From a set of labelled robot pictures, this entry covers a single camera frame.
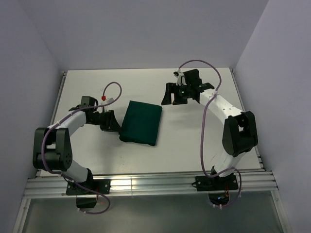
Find dark green surgical cloth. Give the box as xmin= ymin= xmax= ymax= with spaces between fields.
xmin=119 ymin=100 xmax=162 ymax=146

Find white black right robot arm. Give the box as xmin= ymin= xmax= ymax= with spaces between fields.
xmin=161 ymin=69 xmax=258 ymax=179

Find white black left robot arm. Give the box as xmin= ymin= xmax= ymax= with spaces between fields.
xmin=33 ymin=96 xmax=121 ymax=196

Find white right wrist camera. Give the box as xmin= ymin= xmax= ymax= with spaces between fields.
xmin=173 ymin=69 xmax=187 ymax=86

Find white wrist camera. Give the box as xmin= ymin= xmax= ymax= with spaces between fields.
xmin=101 ymin=96 xmax=114 ymax=106
xmin=173 ymin=69 xmax=187 ymax=86

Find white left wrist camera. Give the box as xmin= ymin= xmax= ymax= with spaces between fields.
xmin=101 ymin=96 xmax=114 ymax=106

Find aluminium table edge rail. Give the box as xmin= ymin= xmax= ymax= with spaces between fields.
xmin=36 ymin=70 xmax=68 ymax=178

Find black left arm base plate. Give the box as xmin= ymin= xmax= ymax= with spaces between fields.
xmin=66 ymin=179 xmax=111 ymax=196

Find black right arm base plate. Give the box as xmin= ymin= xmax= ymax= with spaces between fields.
xmin=191 ymin=174 xmax=239 ymax=191

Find aluminium front frame rail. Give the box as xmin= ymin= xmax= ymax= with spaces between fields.
xmin=22 ymin=171 xmax=278 ymax=199

